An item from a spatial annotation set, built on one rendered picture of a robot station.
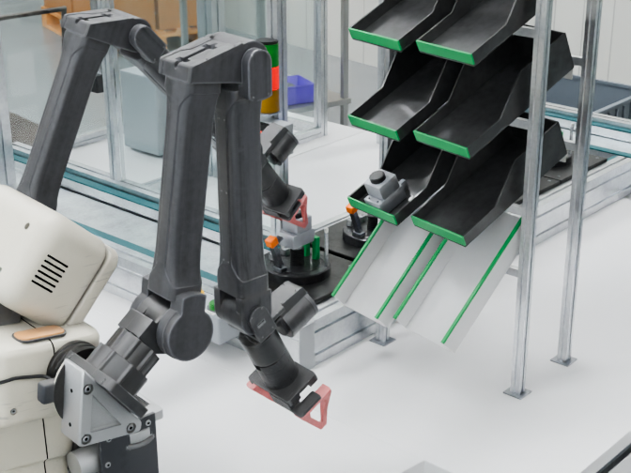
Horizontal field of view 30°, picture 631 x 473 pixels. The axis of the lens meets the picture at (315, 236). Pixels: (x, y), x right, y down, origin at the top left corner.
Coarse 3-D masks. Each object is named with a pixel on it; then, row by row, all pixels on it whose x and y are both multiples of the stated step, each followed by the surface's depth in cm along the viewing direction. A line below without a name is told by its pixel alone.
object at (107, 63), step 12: (108, 0) 287; (108, 60) 292; (108, 72) 293; (108, 84) 295; (108, 96) 297; (108, 108) 298; (108, 120) 299; (108, 132) 300; (108, 144) 302; (120, 180) 304
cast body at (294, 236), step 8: (296, 216) 242; (288, 224) 242; (280, 232) 243; (288, 232) 243; (296, 232) 242; (304, 232) 243; (312, 232) 245; (288, 240) 242; (296, 240) 242; (304, 240) 244; (312, 240) 246; (296, 248) 242
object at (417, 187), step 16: (416, 128) 227; (400, 144) 226; (416, 144) 228; (384, 160) 224; (400, 160) 227; (416, 160) 226; (432, 160) 224; (448, 160) 217; (400, 176) 224; (416, 176) 222; (432, 176) 215; (352, 192) 222; (416, 192) 218; (432, 192) 217; (368, 208) 217; (400, 208) 213; (416, 208) 215
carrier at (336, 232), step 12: (360, 216) 268; (372, 216) 263; (336, 228) 271; (348, 228) 266; (372, 228) 263; (336, 240) 264; (348, 240) 262; (360, 240) 259; (336, 252) 258; (348, 252) 257
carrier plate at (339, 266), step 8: (280, 248) 260; (312, 248) 260; (336, 256) 255; (336, 264) 252; (344, 264) 252; (336, 272) 248; (344, 272) 248; (328, 280) 244; (336, 280) 244; (272, 288) 240; (304, 288) 240; (312, 288) 240; (320, 288) 240; (328, 288) 240; (312, 296) 237; (320, 296) 237; (328, 296) 238
